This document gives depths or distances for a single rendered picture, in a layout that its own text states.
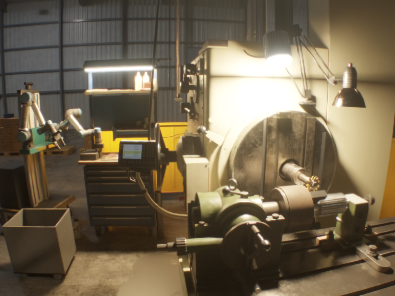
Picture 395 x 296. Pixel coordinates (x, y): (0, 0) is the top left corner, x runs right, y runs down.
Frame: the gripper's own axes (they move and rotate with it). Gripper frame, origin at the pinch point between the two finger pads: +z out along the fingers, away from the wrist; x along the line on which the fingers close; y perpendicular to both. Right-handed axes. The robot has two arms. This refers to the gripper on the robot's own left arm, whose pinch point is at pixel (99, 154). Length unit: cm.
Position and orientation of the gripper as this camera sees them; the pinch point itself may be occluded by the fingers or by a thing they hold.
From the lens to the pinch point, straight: 323.4
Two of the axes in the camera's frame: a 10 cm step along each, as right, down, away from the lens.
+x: 10.0, -0.1, 0.5
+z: 0.0, 9.8, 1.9
